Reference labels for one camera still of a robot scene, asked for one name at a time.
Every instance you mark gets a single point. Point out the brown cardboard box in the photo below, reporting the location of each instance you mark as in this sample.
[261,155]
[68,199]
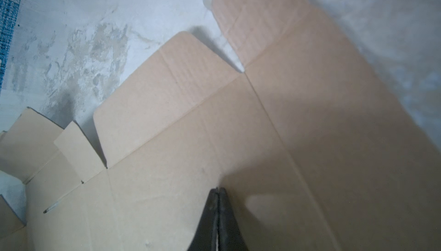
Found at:
[314,151]

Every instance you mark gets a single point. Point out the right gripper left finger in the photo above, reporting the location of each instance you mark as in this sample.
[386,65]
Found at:
[205,237]

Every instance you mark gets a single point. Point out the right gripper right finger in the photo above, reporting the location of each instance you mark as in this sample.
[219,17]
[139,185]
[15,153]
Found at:
[229,235]

